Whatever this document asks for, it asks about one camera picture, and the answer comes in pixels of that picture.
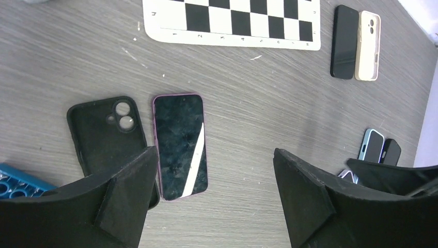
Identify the purple edged phone from case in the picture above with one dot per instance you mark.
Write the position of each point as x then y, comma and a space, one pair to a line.
179, 129

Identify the black white chessboard mat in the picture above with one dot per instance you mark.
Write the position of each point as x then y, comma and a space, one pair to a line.
278, 24

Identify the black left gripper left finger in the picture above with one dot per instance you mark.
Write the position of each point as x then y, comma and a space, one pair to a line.
105, 209

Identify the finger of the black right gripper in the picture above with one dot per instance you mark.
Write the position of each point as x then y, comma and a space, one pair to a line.
404, 181

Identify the blue toy brick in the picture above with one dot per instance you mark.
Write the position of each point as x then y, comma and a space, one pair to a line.
16, 183

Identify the black phone from case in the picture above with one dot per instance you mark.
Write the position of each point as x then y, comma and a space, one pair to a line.
344, 42

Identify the light blue cased phone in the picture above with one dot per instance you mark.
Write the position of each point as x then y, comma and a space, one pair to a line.
371, 147

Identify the beige phone case with ring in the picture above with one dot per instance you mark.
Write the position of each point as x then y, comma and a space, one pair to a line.
368, 46

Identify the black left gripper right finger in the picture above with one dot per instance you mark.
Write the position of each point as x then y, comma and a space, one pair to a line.
324, 210

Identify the lilac cased phone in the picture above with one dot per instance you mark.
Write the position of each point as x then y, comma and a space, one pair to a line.
349, 176

